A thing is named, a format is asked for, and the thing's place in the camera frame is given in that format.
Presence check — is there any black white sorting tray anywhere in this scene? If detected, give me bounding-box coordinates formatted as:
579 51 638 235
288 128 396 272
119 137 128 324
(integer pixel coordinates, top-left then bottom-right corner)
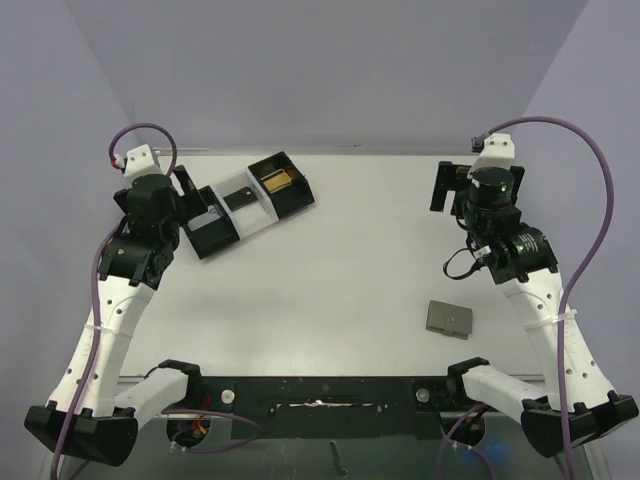
184 152 315 260

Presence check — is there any grey card holder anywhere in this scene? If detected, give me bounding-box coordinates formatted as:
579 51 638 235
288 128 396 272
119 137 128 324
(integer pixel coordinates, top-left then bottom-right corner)
425 300 473 340

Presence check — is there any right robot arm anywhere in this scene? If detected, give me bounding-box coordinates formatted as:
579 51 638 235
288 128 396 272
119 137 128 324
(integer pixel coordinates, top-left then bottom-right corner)
430 161 639 458

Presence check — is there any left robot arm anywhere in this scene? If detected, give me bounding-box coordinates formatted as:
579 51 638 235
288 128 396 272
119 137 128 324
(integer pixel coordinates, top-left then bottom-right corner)
24 166 206 466

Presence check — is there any black card in tray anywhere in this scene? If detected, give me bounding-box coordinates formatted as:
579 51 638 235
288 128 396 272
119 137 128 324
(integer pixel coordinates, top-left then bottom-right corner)
223 186 257 212

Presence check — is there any gold card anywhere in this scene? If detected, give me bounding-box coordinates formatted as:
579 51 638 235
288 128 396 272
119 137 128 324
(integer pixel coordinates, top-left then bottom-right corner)
261 169 293 194

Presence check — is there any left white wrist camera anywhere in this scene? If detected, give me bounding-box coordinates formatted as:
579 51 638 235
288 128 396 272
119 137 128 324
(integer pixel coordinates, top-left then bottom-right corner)
115 144 162 186

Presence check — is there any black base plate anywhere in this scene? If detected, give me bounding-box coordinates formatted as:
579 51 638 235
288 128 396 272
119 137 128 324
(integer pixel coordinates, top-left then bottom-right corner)
167 376 474 446

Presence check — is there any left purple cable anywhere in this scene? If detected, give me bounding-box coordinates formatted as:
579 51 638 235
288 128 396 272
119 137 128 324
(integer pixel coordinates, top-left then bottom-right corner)
51 122 177 480

